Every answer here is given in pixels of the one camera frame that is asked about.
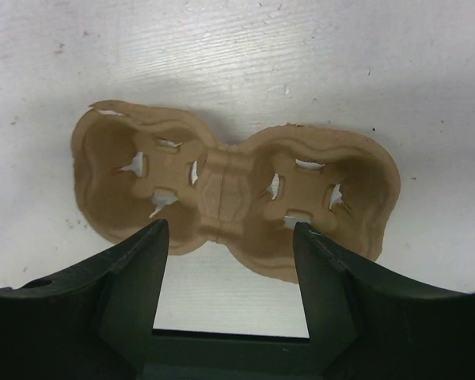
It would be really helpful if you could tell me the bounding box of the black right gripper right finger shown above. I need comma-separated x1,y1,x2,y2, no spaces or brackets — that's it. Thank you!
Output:
293,223,475,379

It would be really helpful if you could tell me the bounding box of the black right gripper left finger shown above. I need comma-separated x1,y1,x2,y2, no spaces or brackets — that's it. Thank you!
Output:
0,220,169,379

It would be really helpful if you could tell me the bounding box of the single brown cup carrier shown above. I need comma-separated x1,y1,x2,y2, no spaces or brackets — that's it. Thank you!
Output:
71,101,401,283

